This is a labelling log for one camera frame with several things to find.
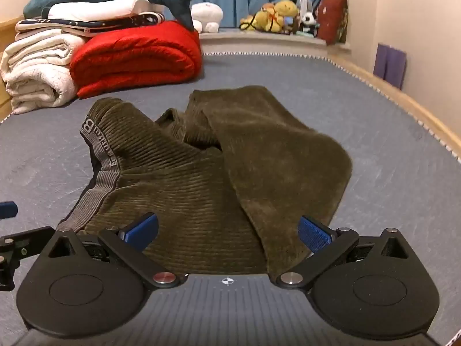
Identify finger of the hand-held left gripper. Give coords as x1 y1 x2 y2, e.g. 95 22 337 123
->
0 226 55 292
0 201 18 219

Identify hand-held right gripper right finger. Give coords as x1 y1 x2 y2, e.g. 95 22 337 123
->
275 216 411 289

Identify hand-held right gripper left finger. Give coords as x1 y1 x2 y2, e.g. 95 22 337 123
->
47 213 181 289

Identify olive corduroy pants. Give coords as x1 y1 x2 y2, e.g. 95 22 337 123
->
58 85 354 277

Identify grey quilted mattress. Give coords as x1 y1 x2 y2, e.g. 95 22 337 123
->
0 52 461 346

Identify white folded blanket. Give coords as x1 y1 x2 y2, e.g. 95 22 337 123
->
0 28 88 115

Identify red folded comforter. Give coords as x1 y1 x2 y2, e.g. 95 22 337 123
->
69 20 203 99

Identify purple box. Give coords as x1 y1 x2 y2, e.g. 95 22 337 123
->
373 43 407 90

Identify navy patterned folded cloth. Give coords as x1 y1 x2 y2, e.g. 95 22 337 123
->
15 12 166 39

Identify panda plush toy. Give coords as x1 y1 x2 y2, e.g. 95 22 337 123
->
300 12 320 37

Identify yellow bear plush toy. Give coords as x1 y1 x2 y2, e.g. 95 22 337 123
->
240 5 285 34

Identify white round plush toy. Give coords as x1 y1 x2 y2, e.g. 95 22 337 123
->
190 2 224 34

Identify wooden bed frame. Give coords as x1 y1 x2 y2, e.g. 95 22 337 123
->
327 52 461 159

